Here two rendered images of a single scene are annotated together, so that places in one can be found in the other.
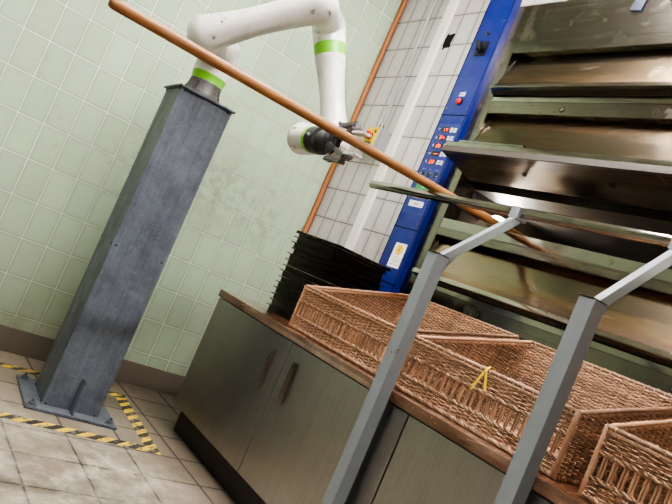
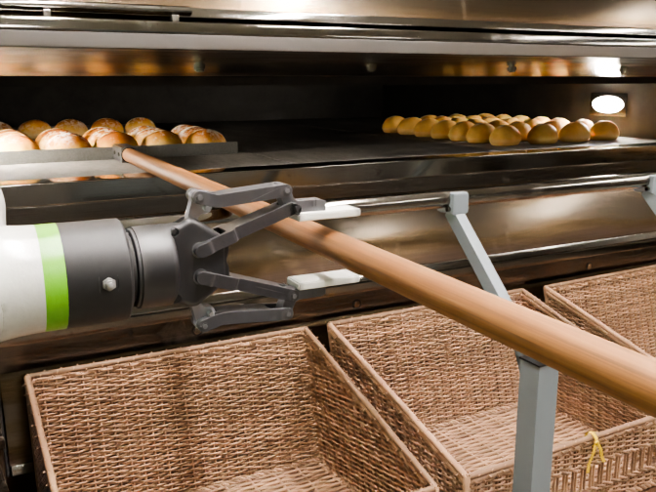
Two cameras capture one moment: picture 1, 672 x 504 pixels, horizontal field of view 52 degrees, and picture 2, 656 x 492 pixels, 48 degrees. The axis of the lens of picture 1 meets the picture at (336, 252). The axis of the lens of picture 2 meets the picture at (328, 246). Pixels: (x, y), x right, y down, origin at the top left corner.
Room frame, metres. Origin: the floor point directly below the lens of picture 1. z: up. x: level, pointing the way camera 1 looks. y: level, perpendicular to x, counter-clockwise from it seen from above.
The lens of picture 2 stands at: (2.00, 0.80, 1.35)
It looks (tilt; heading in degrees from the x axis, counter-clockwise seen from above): 13 degrees down; 276
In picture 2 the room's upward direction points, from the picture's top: straight up
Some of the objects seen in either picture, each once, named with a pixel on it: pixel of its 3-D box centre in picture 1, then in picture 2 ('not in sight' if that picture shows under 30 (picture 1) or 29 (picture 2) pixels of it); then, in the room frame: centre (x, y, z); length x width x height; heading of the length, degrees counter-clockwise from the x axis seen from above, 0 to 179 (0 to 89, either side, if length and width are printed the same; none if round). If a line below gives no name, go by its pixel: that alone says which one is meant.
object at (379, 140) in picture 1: (375, 139); not in sight; (3.18, 0.04, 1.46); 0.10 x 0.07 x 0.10; 34
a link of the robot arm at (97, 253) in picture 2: (320, 140); (95, 270); (2.27, 0.19, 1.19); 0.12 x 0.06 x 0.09; 123
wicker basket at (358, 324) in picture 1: (399, 330); (222, 468); (2.29, -0.29, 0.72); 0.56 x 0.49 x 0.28; 34
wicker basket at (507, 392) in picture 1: (539, 395); (498, 396); (1.80, -0.63, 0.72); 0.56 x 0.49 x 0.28; 35
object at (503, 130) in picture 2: not in sight; (495, 127); (1.73, -1.53, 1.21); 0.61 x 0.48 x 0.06; 124
